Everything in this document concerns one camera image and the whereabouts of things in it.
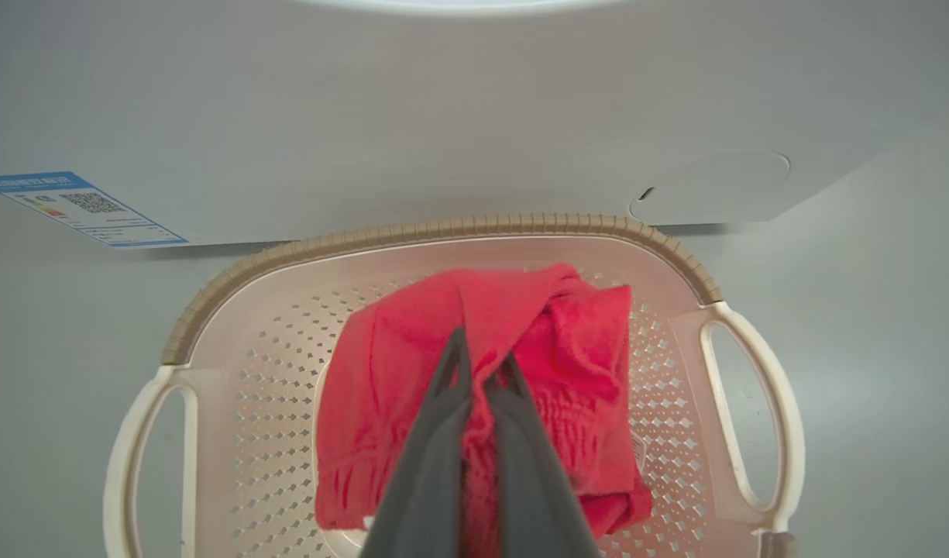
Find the red and white garment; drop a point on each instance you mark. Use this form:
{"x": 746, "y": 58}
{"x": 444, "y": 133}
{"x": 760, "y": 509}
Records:
{"x": 567, "y": 349}

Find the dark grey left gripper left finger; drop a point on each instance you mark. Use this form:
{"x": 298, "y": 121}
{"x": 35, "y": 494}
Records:
{"x": 431, "y": 480}

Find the white front-load washing machine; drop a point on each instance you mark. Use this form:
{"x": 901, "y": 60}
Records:
{"x": 474, "y": 116}

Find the blue energy label sticker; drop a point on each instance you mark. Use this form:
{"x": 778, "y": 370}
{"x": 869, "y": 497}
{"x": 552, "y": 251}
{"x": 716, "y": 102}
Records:
{"x": 87, "y": 208}

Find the cream perforated basket brown rim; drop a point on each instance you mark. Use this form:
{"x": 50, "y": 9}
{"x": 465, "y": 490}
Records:
{"x": 675, "y": 372}

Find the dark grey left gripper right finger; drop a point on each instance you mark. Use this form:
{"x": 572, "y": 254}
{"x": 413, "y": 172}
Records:
{"x": 532, "y": 488}

